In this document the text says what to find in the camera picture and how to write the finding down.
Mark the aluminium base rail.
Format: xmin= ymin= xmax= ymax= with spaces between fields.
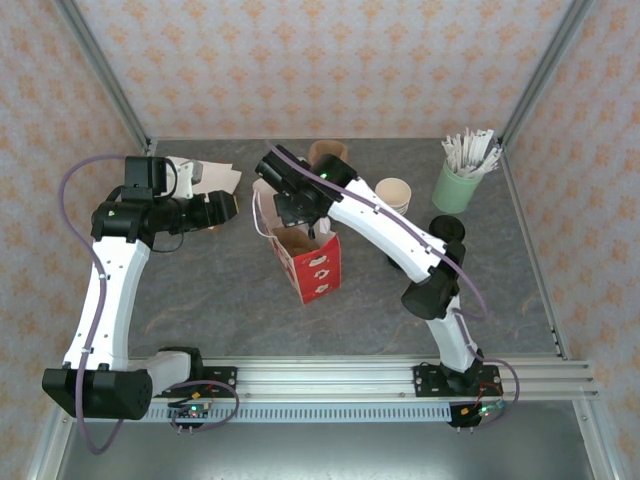
xmin=53 ymin=357 xmax=600 ymax=401

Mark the aluminium lower frame bar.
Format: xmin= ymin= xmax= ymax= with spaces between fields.
xmin=572 ymin=399 xmax=619 ymax=480
xmin=27 ymin=399 xmax=76 ymax=480

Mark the grey slotted cable duct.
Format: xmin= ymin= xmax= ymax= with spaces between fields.
xmin=144 ymin=403 xmax=456 ymax=424

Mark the red paper gift bag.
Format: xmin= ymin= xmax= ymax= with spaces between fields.
xmin=251 ymin=177 xmax=343 ymax=306

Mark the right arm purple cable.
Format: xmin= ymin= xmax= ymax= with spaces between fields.
xmin=267 ymin=144 xmax=521 ymax=431

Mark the green paper cup stack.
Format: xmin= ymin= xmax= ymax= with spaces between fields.
xmin=374 ymin=178 xmax=413 ymax=217

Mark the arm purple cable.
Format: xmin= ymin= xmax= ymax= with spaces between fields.
xmin=58 ymin=154 xmax=239 ymax=455
xmin=267 ymin=144 xmax=521 ymax=431

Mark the aluminium frame post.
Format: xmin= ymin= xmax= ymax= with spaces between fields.
xmin=498 ymin=0 xmax=597 ymax=150
xmin=52 ymin=0 xmax=154 ymax=154

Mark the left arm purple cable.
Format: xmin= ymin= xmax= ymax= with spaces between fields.
xmin=58 ymin=154 xmax=239 ymax=455

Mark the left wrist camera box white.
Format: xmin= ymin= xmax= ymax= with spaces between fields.
xmin=167 ymin=156 xmax=205 ymax=200

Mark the mint green straw holder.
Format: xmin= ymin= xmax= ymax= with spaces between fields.
xmin=431 ymin=157 xmax=484 ymax=215

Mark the small circuit board green LED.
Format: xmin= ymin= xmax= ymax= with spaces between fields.
xmin=459 ymin=402 xmax=506 ymax=419
xmin=168 ymin=403 xmax=211 ymax=419

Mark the grey metal panel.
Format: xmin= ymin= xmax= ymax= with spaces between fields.
xmin=54 ymin=422 xmax=596 ymax=480

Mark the brown cardboard carrier stack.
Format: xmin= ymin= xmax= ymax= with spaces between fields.
xmin=307 ymin=140 xmax=350 ymax=169

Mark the white paper napkin stack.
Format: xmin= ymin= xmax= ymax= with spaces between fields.
xmin=169 ymin=155 xmax=243 ymax=201

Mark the brown cardboard cup carrier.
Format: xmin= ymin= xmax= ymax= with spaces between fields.
xmin=282 ymin=227 xmax=319 ymax=254

